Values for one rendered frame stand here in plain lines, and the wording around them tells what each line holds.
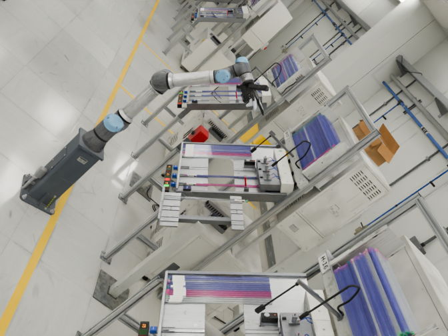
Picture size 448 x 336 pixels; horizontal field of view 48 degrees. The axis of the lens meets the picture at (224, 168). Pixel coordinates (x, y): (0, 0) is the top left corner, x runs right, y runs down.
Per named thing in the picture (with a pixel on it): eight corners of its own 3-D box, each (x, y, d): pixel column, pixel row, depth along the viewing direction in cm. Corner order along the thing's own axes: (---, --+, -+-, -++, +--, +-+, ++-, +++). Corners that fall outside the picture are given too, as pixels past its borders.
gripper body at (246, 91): (247, 106, 295) (242, 87, 297) (261, 101, 292) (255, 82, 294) (243, 103, 288) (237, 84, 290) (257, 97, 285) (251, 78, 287)
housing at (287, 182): (279, 202, 327) (281, 183, 320) (271, 165, 369) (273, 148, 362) (291, 202, 327) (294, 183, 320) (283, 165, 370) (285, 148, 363)
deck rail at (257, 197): (175, 199, 322) (175, 191, 319) (175, 197, 324) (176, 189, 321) (286, 203, 325) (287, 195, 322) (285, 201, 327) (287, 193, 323)
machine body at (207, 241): (137, 278, 354) (199, 229, 334) (148, 220, 415) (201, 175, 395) (201, 325, 378) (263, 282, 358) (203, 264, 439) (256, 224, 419)
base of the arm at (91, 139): (81, 144, 302) (92, 134, 299) (82, 129, 313) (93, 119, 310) (101, 157, 310) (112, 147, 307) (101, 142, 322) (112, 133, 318)
